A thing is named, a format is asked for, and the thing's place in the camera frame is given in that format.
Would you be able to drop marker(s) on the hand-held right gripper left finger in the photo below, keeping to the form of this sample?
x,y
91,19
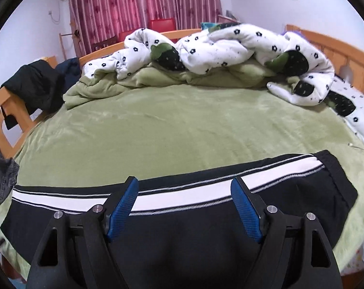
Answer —
x,y
123,210

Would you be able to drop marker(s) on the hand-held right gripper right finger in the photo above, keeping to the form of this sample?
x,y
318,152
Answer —
x,y
245,213

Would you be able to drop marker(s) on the black pants with white stripe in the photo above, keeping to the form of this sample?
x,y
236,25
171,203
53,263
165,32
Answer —
x,y
185,246

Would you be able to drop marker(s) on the green fleece bed sheet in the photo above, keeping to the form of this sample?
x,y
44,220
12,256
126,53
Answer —
x,y
169,126

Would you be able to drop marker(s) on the crumpled green fleece blanket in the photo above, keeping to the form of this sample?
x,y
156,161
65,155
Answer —
x,y
88,91

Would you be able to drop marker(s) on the grey garment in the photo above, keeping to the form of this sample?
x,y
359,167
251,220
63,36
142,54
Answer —
x,y
1,171

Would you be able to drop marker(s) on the white floral pillow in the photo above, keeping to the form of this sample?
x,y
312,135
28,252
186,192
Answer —
x,y
359,114

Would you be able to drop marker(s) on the navy blue garment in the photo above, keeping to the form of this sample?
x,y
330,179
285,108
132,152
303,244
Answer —
x,y
69,69

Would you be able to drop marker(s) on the black jacket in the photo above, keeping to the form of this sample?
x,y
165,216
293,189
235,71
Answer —
x,y
34,84

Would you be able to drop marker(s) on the white quilt with black flowers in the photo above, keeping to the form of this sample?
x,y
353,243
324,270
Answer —
x,y
218,45

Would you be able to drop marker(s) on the wooden rack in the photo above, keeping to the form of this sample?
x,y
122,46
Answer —
x,y
63,45

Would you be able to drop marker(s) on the red chair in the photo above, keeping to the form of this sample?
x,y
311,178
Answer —
x,y
162,24

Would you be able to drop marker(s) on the teal cloth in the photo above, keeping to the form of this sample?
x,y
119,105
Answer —
x,y
207,25

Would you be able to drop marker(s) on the red patterned curtain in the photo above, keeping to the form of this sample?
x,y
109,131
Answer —
x,y
109,6

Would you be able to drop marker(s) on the wooden bed frame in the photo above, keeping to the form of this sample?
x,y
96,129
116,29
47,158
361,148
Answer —
x,y
344,51

